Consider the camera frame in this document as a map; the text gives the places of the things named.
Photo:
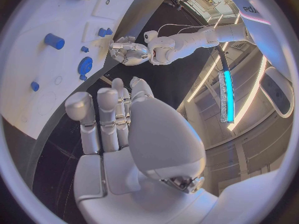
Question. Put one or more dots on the blue plug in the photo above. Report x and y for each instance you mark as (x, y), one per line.
(102, 32)

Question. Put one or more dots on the blue short cylinder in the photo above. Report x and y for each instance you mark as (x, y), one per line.
(54, 41)

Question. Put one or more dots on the blue peg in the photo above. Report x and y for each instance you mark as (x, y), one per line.
(35, 86)
(84, 49)

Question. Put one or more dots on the glowing light bar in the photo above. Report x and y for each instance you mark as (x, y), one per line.
(229, 97)

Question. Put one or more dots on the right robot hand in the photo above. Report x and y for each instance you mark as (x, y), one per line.
(163, 143)

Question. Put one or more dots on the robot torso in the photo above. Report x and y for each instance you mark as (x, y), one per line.
(264, 22)

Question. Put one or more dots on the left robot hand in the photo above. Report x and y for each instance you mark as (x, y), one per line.
(133, 52)

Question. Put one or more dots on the white task board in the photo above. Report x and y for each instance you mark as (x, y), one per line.
(35, 13)

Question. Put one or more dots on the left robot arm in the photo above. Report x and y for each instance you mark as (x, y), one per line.
(186, 41)

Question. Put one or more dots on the blue gear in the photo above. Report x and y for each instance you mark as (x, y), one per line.
(85, 65)

